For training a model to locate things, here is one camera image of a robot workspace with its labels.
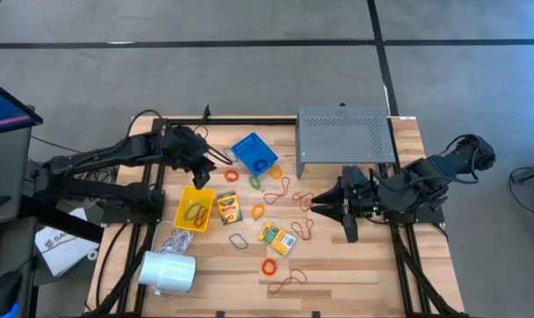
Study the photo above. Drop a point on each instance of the Crayola crayon box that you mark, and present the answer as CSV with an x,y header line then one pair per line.
x,y
229,207
276,238

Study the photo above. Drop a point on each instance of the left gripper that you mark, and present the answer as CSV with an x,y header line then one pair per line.
x,y
189,148

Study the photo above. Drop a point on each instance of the red rubber band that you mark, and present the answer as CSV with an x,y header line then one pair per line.
x,y
287,187
293,196
200,225
289,279
311,229

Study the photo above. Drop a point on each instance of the black aluminium table frame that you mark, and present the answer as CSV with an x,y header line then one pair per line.
x,y
231,121

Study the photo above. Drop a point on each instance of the green spiral coil wristband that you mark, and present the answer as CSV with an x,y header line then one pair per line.
x,y
251,181

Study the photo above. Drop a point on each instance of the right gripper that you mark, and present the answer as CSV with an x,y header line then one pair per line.
x,y
360,194

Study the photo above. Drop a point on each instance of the grey chair leg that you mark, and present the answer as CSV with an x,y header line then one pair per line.
x,y
532,172

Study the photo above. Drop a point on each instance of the yellow plastic basket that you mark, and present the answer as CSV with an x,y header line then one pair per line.
x,y
180,221

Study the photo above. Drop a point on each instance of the black desk leg bar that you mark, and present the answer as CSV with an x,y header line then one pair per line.
x,y
63,223

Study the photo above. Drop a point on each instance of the computer monitor blue screen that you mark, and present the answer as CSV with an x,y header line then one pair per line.
x,y
2,110

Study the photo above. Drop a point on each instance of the grey perforated metal shelf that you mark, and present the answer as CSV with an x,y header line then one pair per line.
x,y
344,132

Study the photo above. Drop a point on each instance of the black computer mouse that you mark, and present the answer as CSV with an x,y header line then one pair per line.
x,y
4,291

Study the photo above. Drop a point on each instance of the white sticker label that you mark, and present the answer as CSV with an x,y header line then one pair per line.
x,y
407,118

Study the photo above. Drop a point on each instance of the grey desk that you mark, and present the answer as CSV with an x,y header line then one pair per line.
x,y
6,168

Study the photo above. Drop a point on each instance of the white printed paper sheet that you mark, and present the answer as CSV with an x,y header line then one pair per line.
x,y
63,252

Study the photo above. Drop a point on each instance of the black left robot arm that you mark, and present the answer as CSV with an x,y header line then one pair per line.
x,y
116,152

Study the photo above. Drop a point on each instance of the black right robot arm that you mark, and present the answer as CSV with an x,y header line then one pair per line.
x,y
448,161

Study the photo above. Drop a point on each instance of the blue plastic basket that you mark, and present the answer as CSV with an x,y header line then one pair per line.
x,y
245,152

